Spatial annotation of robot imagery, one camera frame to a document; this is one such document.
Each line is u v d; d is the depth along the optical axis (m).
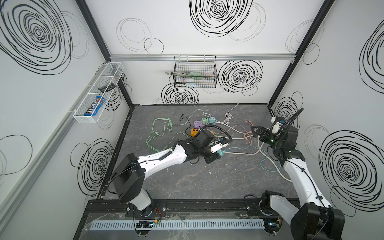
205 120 1.02
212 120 1.02
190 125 1.08
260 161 0.89
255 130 0.75
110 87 0.80
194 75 0.90
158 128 1.05
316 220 0.39
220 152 0.76
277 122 0.70
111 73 0.91
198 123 1.05
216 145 0.68
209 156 0.70
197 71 1.24
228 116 1.12
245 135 1.01
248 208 0.74
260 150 0.94
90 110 0.69
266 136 0.71
